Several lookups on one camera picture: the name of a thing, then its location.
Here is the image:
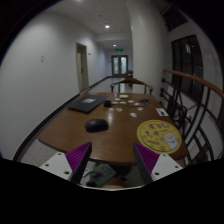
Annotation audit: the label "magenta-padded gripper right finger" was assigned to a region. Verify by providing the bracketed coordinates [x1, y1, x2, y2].
[132, 142, 184, 185]

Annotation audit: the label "black computer mouse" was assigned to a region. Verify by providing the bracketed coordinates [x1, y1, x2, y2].
[84, 118, 110, 134]

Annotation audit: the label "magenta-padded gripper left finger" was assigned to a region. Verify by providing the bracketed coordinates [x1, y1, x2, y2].
[39, 141, 93, 185]

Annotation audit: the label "side door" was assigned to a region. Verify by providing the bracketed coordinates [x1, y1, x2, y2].
[75, 42, 91, 93]

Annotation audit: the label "glass double door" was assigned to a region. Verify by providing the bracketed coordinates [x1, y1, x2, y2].
[111, 54, 129, 76]

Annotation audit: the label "ceiling lights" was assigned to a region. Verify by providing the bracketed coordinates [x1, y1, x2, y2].
[103, 23, 118, 48]

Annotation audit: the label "closed dark grey laptop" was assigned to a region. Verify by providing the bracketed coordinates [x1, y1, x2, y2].
[67, 94, 109, 114]

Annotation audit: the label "dark framed window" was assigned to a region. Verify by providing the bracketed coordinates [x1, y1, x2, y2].
[170, 34, 204, 103]

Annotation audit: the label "round yellow printed mouse pad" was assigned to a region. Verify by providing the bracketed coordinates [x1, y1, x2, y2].
[136, 119, 184, 156]

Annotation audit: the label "wooden armchair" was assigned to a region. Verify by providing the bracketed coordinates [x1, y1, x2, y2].
[110, 77, 155, 95]

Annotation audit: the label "black railing with wooden handrail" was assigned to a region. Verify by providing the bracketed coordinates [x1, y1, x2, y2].
[159, 68, 224, 165]

